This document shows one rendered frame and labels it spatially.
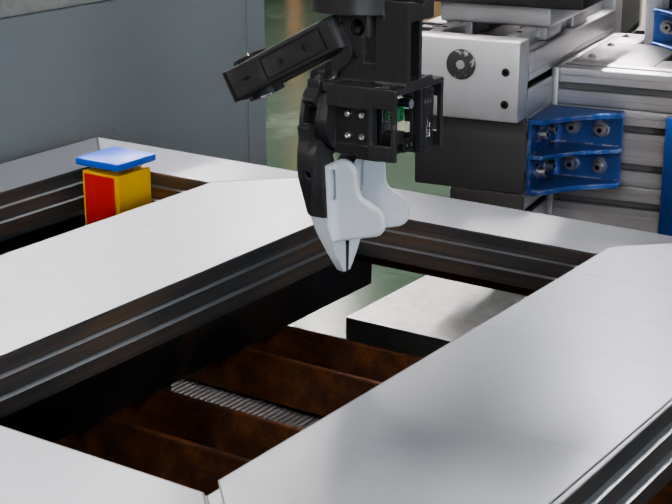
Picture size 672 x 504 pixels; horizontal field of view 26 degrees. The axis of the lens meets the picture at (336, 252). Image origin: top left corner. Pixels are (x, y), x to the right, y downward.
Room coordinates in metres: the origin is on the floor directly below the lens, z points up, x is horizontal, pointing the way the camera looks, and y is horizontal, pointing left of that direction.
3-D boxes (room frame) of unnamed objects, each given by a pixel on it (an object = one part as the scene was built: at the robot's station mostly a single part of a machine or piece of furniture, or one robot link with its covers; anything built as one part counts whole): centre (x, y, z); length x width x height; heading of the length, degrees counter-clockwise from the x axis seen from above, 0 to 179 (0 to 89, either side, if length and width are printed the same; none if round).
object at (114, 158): (1.49, 0.23, 0.88); 0.06 x 0.06 x 0.02; 56
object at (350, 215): (1.04, -0.01, 0.95); 0.06 x 0.03 x 0.09; 57
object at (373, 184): (1.07, -0.03, 0.95); 0.06 x 0.03 x 0.09; 57
